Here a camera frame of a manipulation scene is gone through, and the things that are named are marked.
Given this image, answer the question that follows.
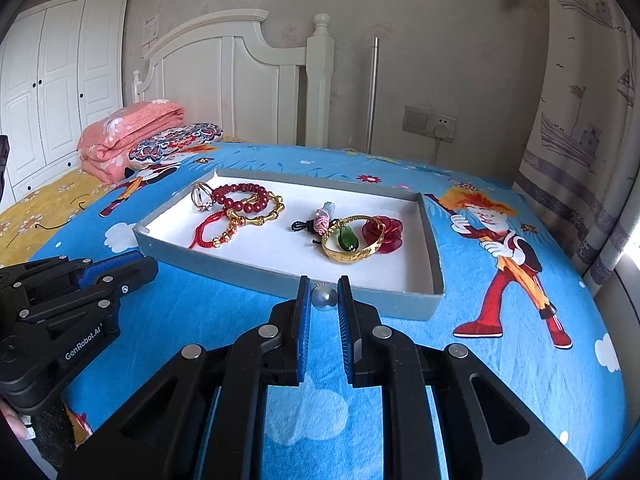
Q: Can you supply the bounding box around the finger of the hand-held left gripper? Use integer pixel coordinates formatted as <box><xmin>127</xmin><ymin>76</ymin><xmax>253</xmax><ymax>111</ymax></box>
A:
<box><xmin>0</xmin><ymin>258</ymin><xmax>159</xmax><ymax>333</ymax></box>
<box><xmin>0</xmin><ymin>254</ymin><xmax>146</xmax><ymax>296</ymax></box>

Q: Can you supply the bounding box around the red rose brooch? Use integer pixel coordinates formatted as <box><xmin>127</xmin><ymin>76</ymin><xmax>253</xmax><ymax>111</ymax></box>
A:
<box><xmin>362</xmin><ymin>216</ymin><xmax>404</xmax><ymax>252</ymax></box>

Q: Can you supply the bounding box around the yellow bedsheet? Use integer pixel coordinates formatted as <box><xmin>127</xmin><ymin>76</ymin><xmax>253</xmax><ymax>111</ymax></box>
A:
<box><xmin>0</xmin><ymin>167</ymin><xmax>121</xmax><ymax>268</ymax></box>

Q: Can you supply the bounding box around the red cord bracelet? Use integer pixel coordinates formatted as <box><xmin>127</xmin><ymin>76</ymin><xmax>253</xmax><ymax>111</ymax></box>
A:
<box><xmin>190</xmin><ymin>208</ymin><xmax>243</xmax><ymax>251</ymax></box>

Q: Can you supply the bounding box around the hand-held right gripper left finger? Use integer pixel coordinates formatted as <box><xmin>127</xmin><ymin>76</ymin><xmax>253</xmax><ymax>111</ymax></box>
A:
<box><xmin>57</xmin><ymin>275</ymin><xmax>313</xmax><ymax>480</ymax></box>

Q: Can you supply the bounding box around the blue cartoon bedsheet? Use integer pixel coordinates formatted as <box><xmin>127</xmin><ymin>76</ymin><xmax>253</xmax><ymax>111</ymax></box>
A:
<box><xmin>27</xmin><ymin>141</ymin><xmax>626</xmax><ymax>480</ymax></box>

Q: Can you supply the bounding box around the person's left hand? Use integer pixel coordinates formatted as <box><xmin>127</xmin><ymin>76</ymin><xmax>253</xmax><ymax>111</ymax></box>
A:
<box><xmin>0</xmin><ymin>399</ymin><xmax>32</xmax><ymax>442</ymax></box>

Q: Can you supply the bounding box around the red bead bracelet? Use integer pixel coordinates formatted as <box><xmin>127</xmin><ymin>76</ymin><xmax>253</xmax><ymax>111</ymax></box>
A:
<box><xmin>211</xmin><ymin>183</ymin><xmax>269</xmax><ymax>216</ymax></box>

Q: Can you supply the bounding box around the ship print curtain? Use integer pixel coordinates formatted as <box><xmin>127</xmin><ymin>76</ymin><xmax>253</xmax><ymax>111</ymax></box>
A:
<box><xmin>512</xmin><ymin>0</ymin><xmax>640</xmax><ymax>296</ymax></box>

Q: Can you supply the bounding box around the patterned pillow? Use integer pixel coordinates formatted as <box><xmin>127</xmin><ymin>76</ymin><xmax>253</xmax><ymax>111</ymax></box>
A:
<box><xmin>129</xmin><ymin>122</ymin><xmax>223</xmax><ymax>166</ymax></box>

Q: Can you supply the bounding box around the wall socket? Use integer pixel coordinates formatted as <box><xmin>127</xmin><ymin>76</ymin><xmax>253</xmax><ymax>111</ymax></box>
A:
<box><xmin>430</xmin><ymin>112</ymin><xmax>458</xmax><ymax>142</ymax></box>

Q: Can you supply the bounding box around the dark cloth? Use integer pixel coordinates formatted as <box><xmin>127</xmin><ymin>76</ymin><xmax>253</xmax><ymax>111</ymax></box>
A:
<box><xmin>0</xmin><ymin>135</ymin><xmax>11</xmax><ymax>201</ymax></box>

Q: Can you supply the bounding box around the pink folded quilt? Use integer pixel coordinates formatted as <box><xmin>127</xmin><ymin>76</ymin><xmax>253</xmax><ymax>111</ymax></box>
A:
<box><xmin>77</xmin><ymin>100</ymin><xmax>185</xmax><ymax>184</ymax></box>

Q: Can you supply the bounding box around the paper wall notice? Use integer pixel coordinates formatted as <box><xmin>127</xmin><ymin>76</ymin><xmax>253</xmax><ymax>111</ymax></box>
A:
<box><xmin>141</xmin><ymin>11</ymin><xmax>161</xmax><ymax>58</ymax></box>

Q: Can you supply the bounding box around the wall switch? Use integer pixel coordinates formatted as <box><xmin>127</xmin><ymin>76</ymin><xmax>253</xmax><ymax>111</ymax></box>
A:
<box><xmin>404</xmin><ymin>105</ymin><xmax>435</xmax><ymax>135</ymax></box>

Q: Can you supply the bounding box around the gold ring clip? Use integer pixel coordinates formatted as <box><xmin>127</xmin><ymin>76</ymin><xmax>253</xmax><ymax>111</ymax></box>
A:
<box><xmin>191</xmin><ymin>181</ymin><xmax>217</xmax><ymax>211</ymax></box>

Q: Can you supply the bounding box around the white wardrobe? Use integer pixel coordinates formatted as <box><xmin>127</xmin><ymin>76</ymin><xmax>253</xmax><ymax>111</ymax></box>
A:
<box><xmin>0</xmin><ymin>0</ymin><xmax>132</xmax><ymax>201</ymax></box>

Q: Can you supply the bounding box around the white plug with cable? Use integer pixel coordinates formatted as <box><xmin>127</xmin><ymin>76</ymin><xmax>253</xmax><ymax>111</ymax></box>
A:
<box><xmin>431</xmin><ymin>122</ymin><xmax>452</xmax><ymax>163</ymax></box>

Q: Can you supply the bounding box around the gold bangle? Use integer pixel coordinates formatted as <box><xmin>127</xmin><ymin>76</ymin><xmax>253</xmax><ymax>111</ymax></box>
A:
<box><xmin>321</xmin><ymin>215</ymin><xmax>387</xmax><ymax>265</ymax></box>

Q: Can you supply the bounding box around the pale blue and pink charm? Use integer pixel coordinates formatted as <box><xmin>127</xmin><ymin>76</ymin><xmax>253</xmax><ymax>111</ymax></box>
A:
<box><xmin>311</xmin><ymin>201</ymin><xmax>337</xmax><ymax>235</ymax></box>

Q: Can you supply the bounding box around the pearl earring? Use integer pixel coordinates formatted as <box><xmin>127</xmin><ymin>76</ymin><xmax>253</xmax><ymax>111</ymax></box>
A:
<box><xmin>311</xmin><ymin>285</ymin><xmax>335</xmax><ymax>313</ymax></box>

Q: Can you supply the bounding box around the white bed headboard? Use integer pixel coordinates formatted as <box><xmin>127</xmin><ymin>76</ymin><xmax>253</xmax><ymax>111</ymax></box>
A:
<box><xmin>131</xmin><ymin>8</ymin><xmax>335</xmax><ymax>148</ymax></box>

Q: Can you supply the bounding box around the metal pole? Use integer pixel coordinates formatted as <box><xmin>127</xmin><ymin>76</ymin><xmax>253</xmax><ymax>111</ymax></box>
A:
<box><xmin>365</xmin><ymin>36</ymin><xmax>381</xmax><ymax>153</ymax></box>

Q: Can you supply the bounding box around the gold bamboo bracelet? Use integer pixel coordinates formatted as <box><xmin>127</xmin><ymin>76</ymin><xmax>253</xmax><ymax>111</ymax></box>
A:
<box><xmin>226</xmin><ymin>191</ymin><xmax>286</xmax><ymax>229</ymax></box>

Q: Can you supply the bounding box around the green pendant with black cord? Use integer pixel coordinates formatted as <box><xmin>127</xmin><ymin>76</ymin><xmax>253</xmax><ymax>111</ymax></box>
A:
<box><xmin>291</xmin><ymin>218</ymin><xmax>359</xmax><ymax>253</ymax></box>

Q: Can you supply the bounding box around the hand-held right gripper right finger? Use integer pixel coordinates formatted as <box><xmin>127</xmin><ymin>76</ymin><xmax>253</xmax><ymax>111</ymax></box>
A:
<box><xmin>336</xmin><ymin>275</ymin><xmax>586</xmax><ymax>480</ymax></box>

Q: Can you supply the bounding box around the grey cardboard tray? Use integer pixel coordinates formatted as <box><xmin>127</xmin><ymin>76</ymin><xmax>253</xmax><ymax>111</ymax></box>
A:
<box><xmin>133</xmin><ymin>168</ymin><xmax>446</xmax><ymax>322</ymax></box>

